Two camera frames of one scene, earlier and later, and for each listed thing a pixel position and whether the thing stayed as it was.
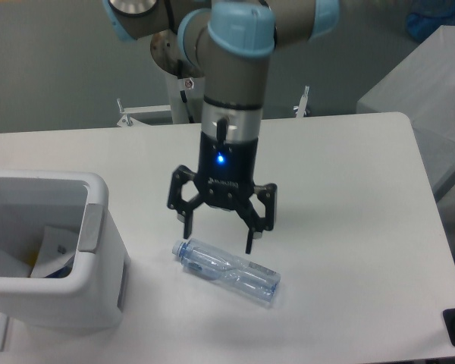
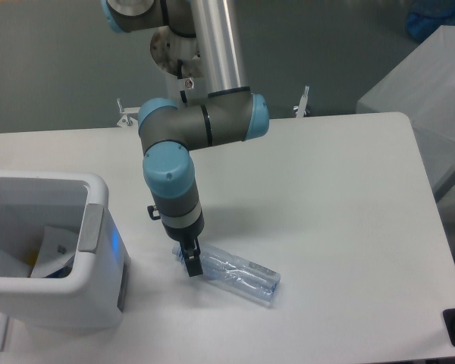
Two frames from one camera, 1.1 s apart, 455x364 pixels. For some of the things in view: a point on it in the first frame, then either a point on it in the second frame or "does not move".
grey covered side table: x=431 y=87 does not move
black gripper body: x=227 y=169 → x=184 y=235
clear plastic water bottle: x=217 y=264 does not move
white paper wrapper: x=58 y=246 does not move
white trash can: x=18 y=204 does not move
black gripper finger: x=254 y=224 → x=192 y=255
